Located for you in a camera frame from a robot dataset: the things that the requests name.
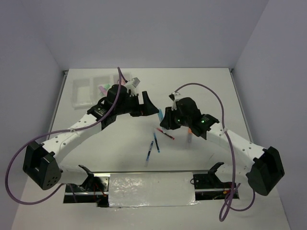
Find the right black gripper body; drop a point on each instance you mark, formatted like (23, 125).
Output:
(179, 117)

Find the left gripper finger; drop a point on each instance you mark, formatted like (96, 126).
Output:
(134, 99)
(148, 108)

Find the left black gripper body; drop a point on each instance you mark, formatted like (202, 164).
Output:
(126, 107)

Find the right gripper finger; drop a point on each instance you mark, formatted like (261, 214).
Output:
(186, 124)
(169, 120)

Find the orange highlighter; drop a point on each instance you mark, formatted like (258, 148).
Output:
(189, 136)

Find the blue highlighter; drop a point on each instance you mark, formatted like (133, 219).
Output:
(160, 115)

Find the red gel pen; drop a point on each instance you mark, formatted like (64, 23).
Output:
(168, 135)

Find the teal gel pen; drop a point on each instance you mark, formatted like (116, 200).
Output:
(156, 141)

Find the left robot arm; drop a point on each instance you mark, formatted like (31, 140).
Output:
(42, 162)

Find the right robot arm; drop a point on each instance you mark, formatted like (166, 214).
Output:
(265, 167)

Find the dark blue gel pen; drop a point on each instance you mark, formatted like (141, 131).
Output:
(148, 154)

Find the white three-compartment tray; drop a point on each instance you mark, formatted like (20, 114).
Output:
(85, 91)

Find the silver foil cover plate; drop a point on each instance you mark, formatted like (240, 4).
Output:
(163, 189)

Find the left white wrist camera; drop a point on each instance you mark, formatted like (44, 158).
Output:
(132, 84)

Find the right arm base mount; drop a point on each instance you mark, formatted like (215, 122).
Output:
(208, 186)

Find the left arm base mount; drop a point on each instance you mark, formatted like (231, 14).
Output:
(93, 189)

